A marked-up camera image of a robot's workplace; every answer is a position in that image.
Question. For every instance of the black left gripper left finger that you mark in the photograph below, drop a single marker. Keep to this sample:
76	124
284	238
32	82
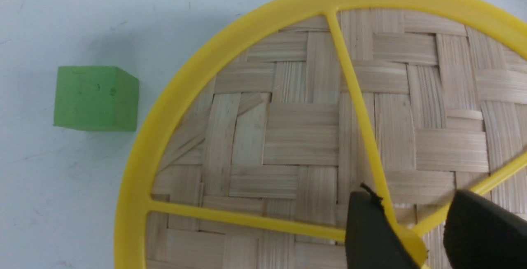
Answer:
370	241

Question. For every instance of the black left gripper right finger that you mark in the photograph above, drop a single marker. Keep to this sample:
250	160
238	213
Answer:
479	234

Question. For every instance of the yellow woven bamboo steamer lid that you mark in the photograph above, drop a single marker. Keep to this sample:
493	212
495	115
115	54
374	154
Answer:
248	158

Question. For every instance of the green foam cube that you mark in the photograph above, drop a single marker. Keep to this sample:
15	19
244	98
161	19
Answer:
96	98

